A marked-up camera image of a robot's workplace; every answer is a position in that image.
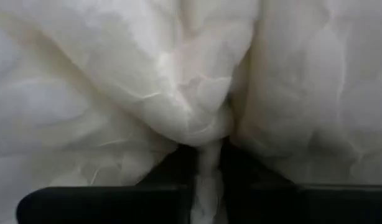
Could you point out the large white lace garment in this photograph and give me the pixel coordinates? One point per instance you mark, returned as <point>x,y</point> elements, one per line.
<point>147,77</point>

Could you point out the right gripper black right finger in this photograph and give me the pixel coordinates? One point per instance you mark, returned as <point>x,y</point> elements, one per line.
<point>303,205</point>

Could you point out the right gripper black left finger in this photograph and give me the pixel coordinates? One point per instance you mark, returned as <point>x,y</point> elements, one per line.
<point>100,205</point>

